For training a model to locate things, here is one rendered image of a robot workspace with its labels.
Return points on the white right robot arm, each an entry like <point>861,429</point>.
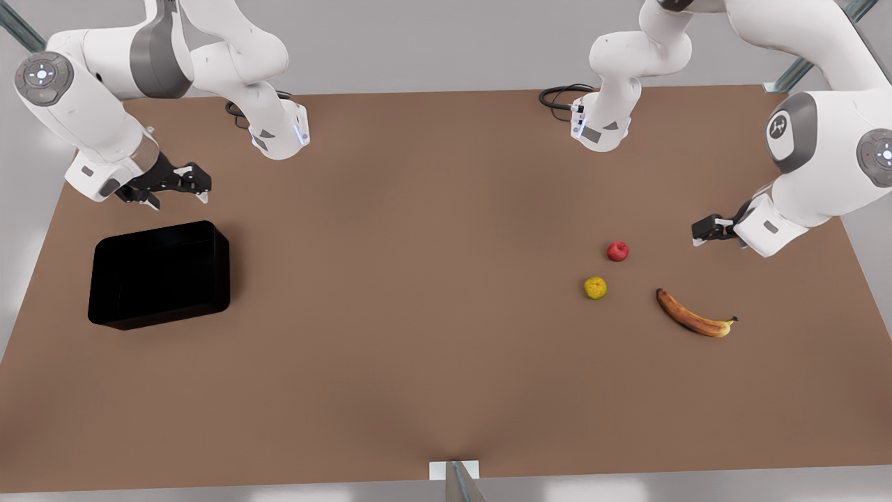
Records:
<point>104,125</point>

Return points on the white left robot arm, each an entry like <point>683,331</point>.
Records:
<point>815,167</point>

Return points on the black storage box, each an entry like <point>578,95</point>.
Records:
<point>159,275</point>

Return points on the red apple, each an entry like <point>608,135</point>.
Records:
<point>617,251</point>

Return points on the ripe spotted banana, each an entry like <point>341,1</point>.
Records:
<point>686,318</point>

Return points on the yellow-green round fruit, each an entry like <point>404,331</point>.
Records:
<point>595,288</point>

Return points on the silver frame post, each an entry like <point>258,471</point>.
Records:
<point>801,68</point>
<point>460,481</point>
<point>17,29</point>

